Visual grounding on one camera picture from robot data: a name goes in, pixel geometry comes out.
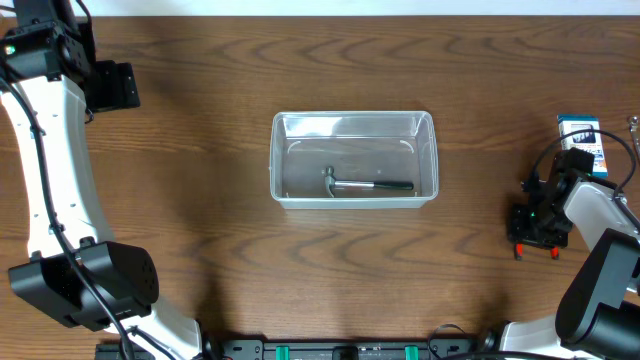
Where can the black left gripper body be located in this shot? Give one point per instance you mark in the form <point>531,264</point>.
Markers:
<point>116,86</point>

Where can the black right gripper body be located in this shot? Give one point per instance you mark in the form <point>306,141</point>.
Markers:
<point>541,226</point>

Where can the red black pliers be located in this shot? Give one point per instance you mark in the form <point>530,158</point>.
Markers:
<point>519,252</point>

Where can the blue white screwdriver box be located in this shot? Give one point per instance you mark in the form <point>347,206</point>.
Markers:
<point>582,137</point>

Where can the silver wrench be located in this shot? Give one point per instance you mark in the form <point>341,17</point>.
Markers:
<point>634,129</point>

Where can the clear plastic container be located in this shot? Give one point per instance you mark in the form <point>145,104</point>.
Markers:
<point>359,145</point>

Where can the small claw hammer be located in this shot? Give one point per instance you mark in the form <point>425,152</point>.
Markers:
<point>331,183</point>

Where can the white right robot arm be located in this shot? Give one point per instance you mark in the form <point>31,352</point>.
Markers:
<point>593,319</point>

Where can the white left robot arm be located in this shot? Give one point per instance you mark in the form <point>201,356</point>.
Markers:
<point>52,86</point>

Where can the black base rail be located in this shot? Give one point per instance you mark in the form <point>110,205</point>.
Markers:
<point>444,348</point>

